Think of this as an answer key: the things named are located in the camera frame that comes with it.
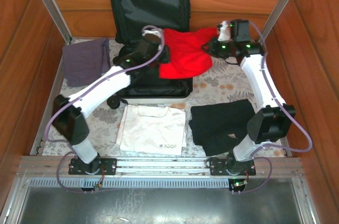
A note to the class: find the red shirt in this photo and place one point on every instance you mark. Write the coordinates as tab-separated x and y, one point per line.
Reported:
185	54

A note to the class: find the white hard-shell suitcase black lining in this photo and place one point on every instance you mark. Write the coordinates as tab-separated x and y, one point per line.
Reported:
151	7

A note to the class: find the purple garment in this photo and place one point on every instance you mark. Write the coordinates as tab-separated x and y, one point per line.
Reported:
82	59

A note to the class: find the black garment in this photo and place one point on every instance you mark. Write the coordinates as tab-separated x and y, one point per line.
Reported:
217	120

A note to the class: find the white XDOF T-shirt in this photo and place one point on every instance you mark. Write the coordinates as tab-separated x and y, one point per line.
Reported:
151	128

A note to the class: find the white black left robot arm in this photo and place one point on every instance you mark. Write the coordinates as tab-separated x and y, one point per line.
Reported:
106	86

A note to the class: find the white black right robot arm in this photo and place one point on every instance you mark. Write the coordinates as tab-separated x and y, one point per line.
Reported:
258	81

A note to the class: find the floral table cloth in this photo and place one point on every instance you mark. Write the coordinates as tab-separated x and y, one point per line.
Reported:
225	75

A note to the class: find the small circuit board green light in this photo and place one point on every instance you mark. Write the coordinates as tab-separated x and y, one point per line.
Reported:
239	183

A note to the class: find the shiny metal sheet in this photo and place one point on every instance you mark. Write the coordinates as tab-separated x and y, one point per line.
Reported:
159	208

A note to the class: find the aluminium frame post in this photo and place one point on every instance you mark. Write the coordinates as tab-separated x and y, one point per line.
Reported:
281	7
50	7

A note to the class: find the aluminium table edge rail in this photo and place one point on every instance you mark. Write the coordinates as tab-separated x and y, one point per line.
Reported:
287	150
54	97

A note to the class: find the aluminium mounting rail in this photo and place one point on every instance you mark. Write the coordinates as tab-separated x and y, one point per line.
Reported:
164	164

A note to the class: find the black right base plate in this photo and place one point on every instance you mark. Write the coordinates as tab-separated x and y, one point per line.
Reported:
217	167

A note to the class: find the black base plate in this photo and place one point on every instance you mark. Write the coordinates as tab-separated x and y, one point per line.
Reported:
106	165
217	167

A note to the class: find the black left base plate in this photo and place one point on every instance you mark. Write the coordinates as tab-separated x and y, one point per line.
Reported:
106	165

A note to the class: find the aluminium lower frame bar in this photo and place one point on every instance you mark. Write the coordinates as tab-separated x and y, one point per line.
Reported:
304	200
14	200

